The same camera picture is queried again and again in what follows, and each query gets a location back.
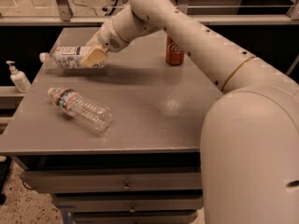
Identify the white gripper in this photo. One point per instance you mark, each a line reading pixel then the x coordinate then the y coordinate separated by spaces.
pixel 107 38

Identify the white labelled plastic bottle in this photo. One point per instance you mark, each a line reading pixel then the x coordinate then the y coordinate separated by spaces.
pixel 66 57

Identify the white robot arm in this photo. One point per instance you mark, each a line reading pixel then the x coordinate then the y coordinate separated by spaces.
pixel 250 137

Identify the clear plastic water bottle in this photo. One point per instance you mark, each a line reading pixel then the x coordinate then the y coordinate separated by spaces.
pixel 79 107

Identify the white pump dispenser bottle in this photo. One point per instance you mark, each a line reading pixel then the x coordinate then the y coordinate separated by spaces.
pixel 19 79

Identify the red coca-cola can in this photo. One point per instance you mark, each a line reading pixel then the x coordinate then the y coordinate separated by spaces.
pixel 174 55

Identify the grey drawer cabinet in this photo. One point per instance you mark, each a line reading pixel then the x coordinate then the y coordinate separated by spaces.
pixel 117 144

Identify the top grey drawer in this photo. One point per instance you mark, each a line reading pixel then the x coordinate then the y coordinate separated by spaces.
pixel 101 181

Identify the grey drawer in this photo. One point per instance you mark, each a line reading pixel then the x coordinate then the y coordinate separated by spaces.
pixel 101 181
pixel 130 202
pixel 164 217

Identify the middle grey drawer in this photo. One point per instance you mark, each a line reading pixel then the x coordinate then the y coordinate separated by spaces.
pixel 130 202

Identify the bottom grey drawer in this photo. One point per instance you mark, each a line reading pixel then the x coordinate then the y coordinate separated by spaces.
pixel 164 217

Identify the metal railing frame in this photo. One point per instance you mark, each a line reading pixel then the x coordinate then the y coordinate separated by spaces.
pixel 89 12

